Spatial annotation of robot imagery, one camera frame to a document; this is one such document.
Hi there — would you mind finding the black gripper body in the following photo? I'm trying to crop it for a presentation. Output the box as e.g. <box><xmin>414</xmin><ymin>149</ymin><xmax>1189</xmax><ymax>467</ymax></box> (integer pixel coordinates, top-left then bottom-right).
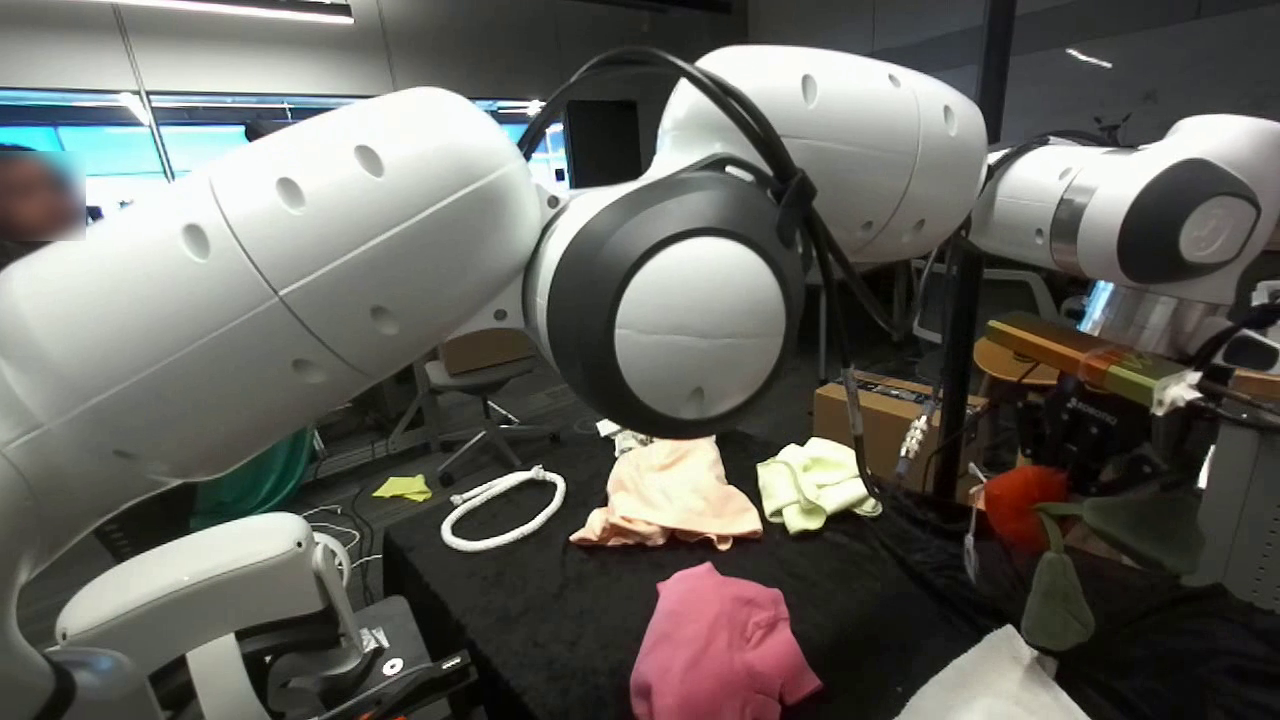
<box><xmin>1037</xmin><ymin>377</ymin><xmax>1204</xmax><ymax>496</ymax></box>

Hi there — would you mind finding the orange plush with green leaves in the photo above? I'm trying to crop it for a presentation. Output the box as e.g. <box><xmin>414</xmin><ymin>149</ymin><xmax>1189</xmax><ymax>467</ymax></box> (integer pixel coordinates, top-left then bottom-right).
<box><xmin>958</xmin><ymin>458</ymin><xmax>1185</xmax><ymax>662</ymax></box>

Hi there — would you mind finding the white cloth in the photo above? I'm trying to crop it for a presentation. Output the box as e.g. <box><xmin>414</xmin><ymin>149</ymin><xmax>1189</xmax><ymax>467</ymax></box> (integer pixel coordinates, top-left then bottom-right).
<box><xmin>892</xmin><ymin>619</ymin><xmax>1093</xmax><ymax>720</ymax></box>

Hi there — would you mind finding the pink cloth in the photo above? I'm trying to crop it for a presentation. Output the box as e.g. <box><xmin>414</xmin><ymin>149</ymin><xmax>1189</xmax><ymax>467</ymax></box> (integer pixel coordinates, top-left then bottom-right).
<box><xmin>623</xmin><ymin>562</ymin><xmax>827</xmax><ymax>720</ymax></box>

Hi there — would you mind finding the black vertical pole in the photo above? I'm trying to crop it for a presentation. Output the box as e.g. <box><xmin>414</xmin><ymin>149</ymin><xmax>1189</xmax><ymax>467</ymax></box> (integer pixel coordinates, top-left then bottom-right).
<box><xmin>929</xmin><ymin>0</ymin><xmax>1029</xmax><ymax>522</ymax></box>

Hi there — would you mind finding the long cardboard box black tape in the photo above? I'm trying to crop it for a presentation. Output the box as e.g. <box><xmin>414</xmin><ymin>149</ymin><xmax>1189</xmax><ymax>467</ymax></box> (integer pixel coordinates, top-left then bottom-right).
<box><xmin>807</xmin><ymin>373</ymin><xmax>992</xmax><ymax>496</ymax></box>

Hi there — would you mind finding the pale green cloth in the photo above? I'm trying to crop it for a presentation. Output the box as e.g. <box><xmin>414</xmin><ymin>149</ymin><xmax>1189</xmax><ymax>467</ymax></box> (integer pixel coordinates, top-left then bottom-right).
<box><xmin>750</xmin><ymin>433</ymin><xmax>889</xmax><ymax>539</ymax></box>

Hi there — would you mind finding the peach cloth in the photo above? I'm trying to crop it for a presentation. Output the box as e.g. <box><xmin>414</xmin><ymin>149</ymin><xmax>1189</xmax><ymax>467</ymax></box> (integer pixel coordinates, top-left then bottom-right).
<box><xmin>568</xmin><ymin>433</ymin><xmax>767</xmax><ymax>557</ymax></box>

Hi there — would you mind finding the black velvet table cover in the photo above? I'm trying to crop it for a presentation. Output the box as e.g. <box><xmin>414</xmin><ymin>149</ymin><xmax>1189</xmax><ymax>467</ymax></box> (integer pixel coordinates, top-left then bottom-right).
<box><xmin>378</xmin><ymin>421</ymin><xmax>1280</xmax><ymax>720</ymax></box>

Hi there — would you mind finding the small yellow rag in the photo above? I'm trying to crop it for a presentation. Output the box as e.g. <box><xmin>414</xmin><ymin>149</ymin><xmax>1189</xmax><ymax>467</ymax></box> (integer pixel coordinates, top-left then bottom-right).
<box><xmin>367</xmin><ymin>467</ymin><xmax>438</xmax><ymax>510</ymax></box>

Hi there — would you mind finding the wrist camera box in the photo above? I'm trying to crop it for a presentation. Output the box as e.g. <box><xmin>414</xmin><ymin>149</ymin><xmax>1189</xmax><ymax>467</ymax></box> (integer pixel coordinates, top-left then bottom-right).
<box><xmin>985</xmin><ymin>311</ymin><xmax>1206</xmax><ymax>415</ymax></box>

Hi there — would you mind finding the white hose ring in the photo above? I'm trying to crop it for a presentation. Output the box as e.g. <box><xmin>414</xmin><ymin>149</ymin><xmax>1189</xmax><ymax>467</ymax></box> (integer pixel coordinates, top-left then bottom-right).
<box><xmin>437</xmin><ymin>460</ymin><xmax>570</xmax><ymax>557</ymax></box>

